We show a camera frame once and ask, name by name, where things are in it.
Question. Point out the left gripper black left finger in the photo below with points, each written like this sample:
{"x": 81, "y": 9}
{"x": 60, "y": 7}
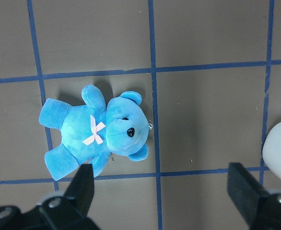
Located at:
{"x": 70, "y": 210}

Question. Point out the blue teddy bear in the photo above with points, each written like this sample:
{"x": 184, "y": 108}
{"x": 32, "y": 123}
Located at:
{"x": 95, "y": 130}

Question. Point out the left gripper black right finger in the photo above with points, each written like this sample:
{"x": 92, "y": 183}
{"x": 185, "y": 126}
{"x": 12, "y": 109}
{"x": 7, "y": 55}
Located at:
{"x": 260, "y": 208}

